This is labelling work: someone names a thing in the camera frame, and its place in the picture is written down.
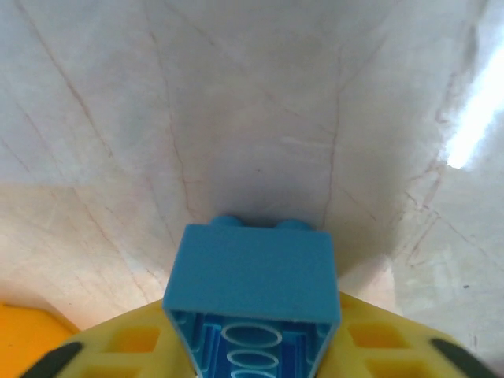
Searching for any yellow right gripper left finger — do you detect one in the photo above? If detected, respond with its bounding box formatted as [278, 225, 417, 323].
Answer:
[23, 301, 198, 378]

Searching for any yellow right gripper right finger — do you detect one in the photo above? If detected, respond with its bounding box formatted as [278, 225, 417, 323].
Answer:
[318, 293, 497, 378]

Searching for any blue lego brick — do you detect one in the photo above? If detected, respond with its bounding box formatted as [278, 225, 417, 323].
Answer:
[162, 214, 343, 378]

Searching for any yellow plastic bin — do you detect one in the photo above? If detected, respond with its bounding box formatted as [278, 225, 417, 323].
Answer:
[0, 301, 80, 358]

